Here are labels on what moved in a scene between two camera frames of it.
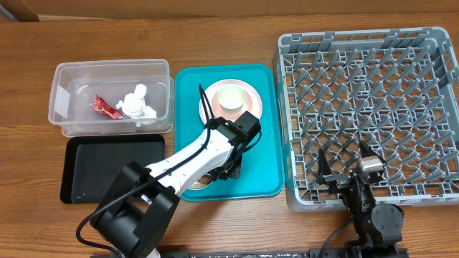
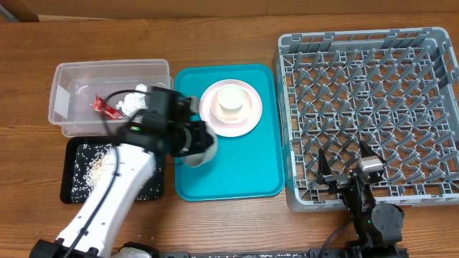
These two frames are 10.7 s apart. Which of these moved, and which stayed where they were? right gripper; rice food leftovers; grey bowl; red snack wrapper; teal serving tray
Moved: rice food leftovers; grey bowl
Stayed: teal serving tray; red snack wrapper; right gripper
